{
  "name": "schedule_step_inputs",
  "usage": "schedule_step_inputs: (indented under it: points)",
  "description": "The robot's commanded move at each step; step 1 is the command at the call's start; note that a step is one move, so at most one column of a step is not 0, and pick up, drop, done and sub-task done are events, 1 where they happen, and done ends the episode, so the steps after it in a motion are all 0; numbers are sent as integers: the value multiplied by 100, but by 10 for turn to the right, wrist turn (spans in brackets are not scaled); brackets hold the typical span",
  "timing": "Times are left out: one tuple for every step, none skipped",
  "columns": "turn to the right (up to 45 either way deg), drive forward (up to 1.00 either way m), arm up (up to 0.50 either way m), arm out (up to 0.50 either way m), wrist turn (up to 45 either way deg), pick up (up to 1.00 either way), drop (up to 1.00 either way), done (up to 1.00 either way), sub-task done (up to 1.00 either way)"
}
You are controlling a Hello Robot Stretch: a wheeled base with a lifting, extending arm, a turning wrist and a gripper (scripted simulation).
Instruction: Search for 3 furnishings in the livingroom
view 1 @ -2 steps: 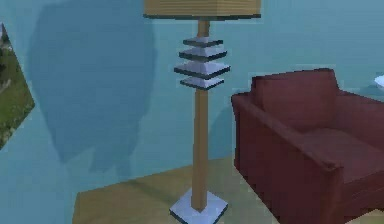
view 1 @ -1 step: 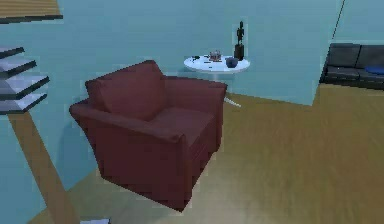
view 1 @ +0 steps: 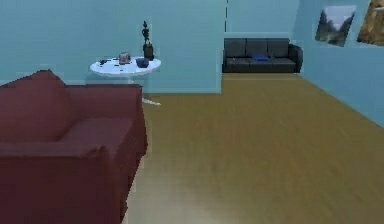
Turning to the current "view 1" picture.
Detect dark blue bowl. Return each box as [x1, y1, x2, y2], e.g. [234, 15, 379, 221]
[135, 57, 150, 69]

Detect dark potted house plant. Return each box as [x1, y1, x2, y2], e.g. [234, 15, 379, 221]
[141, 20, 155, 62]

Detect dark red armchair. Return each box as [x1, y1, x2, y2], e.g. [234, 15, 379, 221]
[0, 69, 149, 224]

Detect white round table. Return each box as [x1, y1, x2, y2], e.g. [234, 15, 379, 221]
[89, 56, 163, 107]

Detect brown framed picture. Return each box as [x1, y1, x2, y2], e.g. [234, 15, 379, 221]
[356, 0, 384, 47]

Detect mountain landscape framed picture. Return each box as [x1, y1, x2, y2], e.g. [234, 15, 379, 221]
[314, 4, 358, 48]

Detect pink grey box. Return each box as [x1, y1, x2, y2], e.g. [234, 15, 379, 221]
[118, 51, 132, 66]

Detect black sofa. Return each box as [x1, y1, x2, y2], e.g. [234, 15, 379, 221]
[222, 37, 304, 74]

